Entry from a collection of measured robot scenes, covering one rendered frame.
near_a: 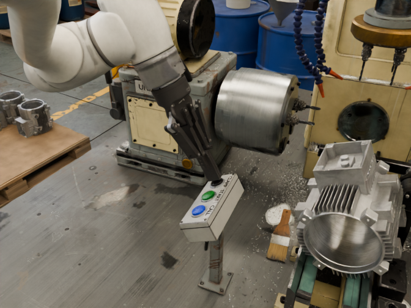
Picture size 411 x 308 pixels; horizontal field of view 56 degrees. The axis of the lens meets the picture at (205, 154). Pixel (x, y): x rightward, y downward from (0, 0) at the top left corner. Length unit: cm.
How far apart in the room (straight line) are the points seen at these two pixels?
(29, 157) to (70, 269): 178
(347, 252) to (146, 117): 69
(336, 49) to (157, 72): 74
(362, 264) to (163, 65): 58
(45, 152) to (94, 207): 161
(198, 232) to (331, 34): 80
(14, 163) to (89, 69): 207
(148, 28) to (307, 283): 60
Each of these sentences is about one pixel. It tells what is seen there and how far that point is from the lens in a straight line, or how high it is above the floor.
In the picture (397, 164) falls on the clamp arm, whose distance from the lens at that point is 110.
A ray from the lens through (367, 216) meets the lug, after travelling 79.
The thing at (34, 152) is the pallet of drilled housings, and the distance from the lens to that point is 285.
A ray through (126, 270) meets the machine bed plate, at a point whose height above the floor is 80.
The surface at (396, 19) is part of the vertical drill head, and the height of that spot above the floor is 136.
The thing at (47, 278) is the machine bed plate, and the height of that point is 80.
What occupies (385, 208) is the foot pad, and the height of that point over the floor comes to 110.
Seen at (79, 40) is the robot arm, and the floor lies 138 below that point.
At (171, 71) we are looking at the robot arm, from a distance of 75.
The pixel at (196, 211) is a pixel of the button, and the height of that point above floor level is 107.
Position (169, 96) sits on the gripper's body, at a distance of 76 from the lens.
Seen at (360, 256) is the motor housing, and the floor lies 95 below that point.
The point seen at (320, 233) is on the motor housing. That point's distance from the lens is 94.
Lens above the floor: 160
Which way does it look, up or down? 34 degrees down
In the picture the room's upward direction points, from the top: straight up
